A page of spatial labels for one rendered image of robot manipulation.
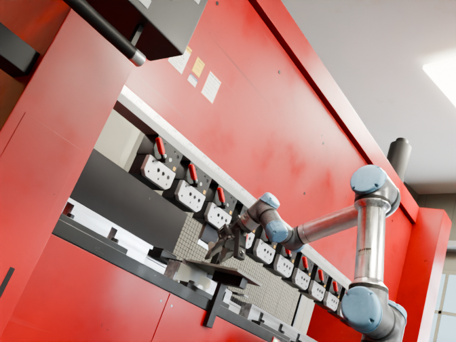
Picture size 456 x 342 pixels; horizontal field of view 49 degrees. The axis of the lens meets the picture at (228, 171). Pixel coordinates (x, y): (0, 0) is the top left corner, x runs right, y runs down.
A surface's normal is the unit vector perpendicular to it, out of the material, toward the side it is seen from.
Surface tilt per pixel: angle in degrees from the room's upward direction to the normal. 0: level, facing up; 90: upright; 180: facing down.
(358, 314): 97
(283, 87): 90
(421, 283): 90
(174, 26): 90
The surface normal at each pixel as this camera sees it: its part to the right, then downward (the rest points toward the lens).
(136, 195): 0.77, 0.04
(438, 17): -0.33, 0.88
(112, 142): 0.62, -0.07
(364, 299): -0.60, -0.36
